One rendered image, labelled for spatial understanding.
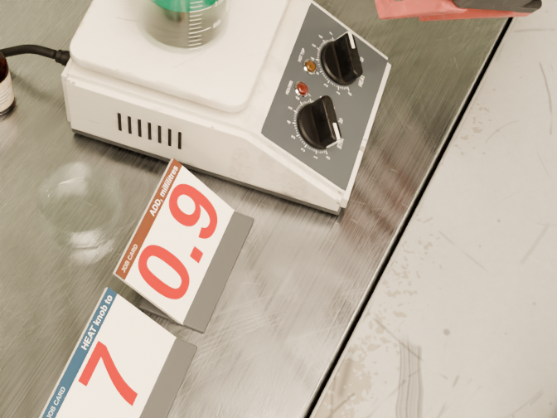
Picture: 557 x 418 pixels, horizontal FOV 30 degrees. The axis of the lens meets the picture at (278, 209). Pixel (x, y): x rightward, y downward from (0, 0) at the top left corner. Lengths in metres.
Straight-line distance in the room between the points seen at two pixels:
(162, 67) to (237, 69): 0.05
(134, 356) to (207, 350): 0.05
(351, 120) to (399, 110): 0.07
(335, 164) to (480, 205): 0.11
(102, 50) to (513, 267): 0.31
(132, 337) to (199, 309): 0.05
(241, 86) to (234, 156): 0.05
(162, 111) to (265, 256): 0.12
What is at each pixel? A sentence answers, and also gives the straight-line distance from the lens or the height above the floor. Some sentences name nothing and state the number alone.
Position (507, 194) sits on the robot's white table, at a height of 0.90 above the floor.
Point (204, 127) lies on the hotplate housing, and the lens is 0.67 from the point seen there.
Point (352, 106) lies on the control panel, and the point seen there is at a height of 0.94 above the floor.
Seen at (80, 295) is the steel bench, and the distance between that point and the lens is 0.68.
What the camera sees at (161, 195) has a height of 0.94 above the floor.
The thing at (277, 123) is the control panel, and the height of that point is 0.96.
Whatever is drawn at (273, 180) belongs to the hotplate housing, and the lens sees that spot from 0.69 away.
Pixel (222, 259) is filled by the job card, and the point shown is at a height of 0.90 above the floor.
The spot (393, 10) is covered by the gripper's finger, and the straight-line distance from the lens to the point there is 0.66.
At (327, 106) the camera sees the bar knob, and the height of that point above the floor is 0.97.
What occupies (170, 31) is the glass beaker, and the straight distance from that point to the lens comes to 0.65.
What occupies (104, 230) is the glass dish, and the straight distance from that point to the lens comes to 0.68.
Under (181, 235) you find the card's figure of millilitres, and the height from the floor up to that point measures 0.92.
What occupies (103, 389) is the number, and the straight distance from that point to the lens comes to 0.63.
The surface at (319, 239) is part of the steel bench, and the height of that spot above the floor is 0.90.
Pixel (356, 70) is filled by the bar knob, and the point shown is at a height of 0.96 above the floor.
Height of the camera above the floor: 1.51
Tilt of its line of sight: 60 degrees down
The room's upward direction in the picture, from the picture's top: 11 degrees clockwise
